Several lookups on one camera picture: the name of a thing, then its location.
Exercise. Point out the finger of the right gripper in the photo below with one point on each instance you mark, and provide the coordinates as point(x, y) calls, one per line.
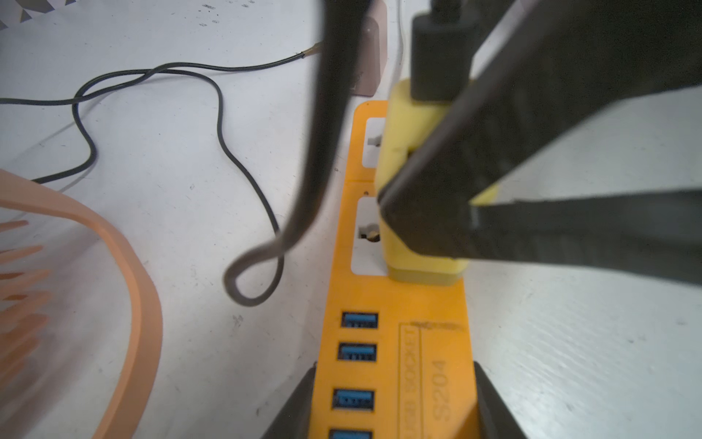
point(655, 234)
point(567, 61)

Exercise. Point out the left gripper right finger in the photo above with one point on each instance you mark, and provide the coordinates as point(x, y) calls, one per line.
point(496, 420)

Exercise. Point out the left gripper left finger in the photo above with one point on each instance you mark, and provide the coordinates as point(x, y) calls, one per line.
point(293, 420)

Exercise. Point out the orange power strip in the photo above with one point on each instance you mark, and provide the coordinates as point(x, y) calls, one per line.
point(395, 359)

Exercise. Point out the pink USB charger plug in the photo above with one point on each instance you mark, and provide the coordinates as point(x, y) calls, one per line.
point(373, 51)

